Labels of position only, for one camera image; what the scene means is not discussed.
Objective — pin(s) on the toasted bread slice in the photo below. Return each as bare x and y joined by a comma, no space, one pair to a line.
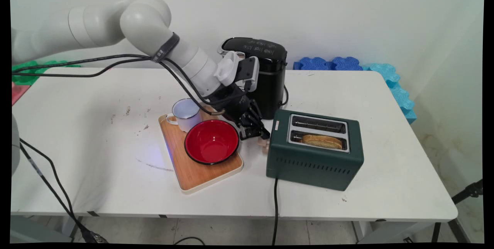
322,141

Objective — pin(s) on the black tripod leg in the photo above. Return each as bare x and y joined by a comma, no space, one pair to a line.
467,193

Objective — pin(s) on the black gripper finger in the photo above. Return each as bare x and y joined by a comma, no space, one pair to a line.
257,121
247,131

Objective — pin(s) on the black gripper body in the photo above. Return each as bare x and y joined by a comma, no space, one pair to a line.
231,104

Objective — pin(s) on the wooden serving tray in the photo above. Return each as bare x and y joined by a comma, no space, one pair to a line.
193,175

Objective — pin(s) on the white enamel mug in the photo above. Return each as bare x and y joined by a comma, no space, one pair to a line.
187,116

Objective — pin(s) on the red enamel bowl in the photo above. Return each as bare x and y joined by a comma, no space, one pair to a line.
211,143

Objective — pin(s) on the white table leg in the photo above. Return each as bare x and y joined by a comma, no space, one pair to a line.
366,231

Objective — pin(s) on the beige toaster lever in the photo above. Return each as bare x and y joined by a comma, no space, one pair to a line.
264,142

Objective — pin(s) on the cyan foam puzzle mat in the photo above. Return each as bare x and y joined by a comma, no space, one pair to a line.
401,98

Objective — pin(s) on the black coffee machine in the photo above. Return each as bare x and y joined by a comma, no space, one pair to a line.
272,79

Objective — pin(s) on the beige toaster knob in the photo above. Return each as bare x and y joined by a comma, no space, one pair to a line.
266,149

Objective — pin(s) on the green two-slot toaster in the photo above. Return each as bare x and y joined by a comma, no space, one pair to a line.
312,168

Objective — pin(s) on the green foam puzzle mat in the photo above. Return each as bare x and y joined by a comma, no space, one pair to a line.
23,79

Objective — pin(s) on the blue foam puzzle mat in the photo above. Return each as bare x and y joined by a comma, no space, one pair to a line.
328,65

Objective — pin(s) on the pink foam puzzle mat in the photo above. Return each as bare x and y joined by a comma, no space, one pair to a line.
18,91

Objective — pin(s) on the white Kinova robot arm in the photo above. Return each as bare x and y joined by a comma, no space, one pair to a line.
146,21

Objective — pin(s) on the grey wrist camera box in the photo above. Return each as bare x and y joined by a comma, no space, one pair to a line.
243,73

